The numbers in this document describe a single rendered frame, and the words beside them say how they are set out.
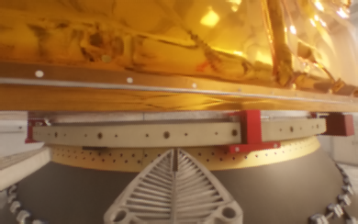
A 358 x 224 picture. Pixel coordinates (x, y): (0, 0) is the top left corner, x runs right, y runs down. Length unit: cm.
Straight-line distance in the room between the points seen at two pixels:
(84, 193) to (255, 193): 39
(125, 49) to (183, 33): 13
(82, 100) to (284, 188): 48
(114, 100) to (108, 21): 14
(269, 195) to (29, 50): 55
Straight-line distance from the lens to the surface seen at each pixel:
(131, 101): 30
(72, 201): 44
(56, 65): 34
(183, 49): 33
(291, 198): 44
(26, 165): 25
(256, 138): 33
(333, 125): 131
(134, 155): 36
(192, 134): 29
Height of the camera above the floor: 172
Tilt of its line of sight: 4 degrees up
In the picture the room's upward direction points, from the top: 2 degrees counter-clockwise
